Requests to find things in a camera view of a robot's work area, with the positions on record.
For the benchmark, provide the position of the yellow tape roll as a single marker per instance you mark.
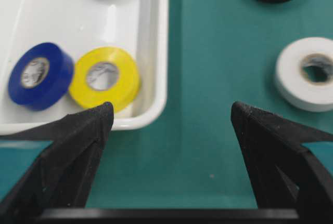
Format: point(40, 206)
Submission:
point(105, 74)

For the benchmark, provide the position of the white plastic case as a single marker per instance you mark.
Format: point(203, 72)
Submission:
point(140, 27)

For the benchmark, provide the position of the white tape roll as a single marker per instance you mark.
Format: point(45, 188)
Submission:
point(303, 74)

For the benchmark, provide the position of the blue tape roll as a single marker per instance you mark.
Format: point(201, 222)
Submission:
point(41, 77)

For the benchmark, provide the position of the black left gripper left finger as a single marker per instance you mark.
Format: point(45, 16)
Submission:
point(63, 173)

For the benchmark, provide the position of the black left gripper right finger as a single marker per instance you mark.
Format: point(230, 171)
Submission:
point(282, 171)

